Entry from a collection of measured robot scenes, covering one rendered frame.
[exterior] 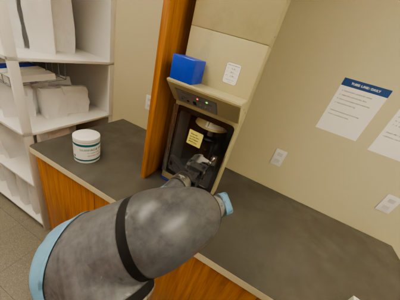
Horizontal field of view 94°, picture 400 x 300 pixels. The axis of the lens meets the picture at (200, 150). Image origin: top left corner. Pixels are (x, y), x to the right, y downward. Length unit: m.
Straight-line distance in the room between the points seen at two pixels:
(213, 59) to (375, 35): 0.76
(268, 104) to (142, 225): 1.09
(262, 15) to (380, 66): 0.68
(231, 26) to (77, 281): 0.81
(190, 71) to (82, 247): 0.64
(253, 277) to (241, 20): 0.96
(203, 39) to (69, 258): 0.79
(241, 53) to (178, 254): 0.71
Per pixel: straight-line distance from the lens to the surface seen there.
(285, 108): 1.23
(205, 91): 0.73
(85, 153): 1.17
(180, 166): 0.76
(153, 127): 0.94
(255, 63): 0.80
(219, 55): 0.83
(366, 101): 1.28
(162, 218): 0.24
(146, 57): 1.56
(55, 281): 0.32
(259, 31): 0.81
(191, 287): 1.14
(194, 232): 0.26
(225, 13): 0.85
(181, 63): 0.78
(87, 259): 0.29
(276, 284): 0.94
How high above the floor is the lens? 1.65
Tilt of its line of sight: 28 degrees down
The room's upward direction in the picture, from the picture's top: 17 degrees clockwise
